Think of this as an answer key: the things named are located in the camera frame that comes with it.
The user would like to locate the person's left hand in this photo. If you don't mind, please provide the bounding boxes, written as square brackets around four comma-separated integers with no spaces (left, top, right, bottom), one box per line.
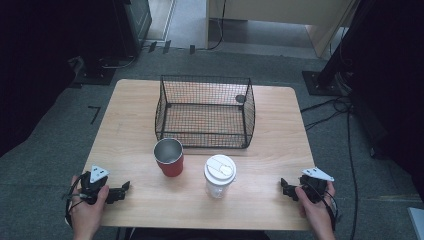
[69,175,111,233]

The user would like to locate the person's right hand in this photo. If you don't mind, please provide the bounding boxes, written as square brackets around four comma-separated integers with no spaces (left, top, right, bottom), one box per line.
[294,181,337,232]

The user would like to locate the white flat object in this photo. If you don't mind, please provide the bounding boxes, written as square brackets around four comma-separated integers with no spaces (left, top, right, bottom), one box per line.
[406,206,424,240]

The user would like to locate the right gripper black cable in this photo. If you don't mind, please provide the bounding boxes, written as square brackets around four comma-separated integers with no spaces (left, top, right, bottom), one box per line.
[308,184,342,233]

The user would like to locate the curved black floor cable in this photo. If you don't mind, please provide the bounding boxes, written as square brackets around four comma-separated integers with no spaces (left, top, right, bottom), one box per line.
[100,52,140,70]

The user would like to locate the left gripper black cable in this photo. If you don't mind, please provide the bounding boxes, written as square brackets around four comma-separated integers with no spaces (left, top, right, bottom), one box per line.
[62,173,91,230]

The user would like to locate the black wire basket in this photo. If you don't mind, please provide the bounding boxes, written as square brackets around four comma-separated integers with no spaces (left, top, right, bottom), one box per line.
[154,74,257,150]

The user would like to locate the black metal stand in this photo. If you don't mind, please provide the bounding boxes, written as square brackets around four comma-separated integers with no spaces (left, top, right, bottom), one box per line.
[315,0,369,88]

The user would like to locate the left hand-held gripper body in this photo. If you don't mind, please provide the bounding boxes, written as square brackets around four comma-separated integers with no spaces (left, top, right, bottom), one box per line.
[79,164,116,205]

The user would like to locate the black curtain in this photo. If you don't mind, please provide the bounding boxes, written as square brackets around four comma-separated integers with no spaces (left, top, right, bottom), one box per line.
[339,0,424,203]
[0,0,118,158]

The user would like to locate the beige wooden furniture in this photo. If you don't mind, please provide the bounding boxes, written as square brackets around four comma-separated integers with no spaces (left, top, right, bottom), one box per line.
[205,0,360,59]

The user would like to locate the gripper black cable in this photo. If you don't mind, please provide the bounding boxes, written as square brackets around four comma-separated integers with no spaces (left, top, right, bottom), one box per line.
[62,173,91,230]
[308,184,342,233]

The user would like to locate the red metal cup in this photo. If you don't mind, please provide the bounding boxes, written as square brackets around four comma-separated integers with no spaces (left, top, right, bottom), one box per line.
[153,137,185,178]

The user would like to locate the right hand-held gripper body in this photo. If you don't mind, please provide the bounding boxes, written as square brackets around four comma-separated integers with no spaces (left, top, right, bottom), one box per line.
[298,166,335,204]

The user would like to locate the long black floor cable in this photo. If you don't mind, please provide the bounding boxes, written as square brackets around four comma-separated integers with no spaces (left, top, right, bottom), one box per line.
[345,109,360,240]

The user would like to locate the large black base plate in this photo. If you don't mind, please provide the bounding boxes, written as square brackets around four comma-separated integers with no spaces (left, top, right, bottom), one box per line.
[301,70,352,98]

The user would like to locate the white lidded cup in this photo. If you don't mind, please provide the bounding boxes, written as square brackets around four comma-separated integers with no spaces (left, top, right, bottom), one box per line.
[203,154,238,200]

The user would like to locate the hanging black cable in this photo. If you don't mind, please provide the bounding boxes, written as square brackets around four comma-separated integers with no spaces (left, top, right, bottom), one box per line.
[207,0,228,52]

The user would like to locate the small black base plate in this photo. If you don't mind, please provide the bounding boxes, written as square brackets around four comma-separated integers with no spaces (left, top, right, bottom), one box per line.
[73,57,117,87]

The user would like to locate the person's dark clothing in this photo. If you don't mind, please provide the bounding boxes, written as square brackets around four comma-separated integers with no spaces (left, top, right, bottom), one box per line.
[123,227,272,240]

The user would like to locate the black floor cables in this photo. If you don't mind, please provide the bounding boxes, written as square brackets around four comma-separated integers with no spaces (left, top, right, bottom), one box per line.
[299,95,353,132]

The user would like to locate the black cabinet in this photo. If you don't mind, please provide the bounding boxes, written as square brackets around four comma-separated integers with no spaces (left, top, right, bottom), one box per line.
[112,0,153,58]

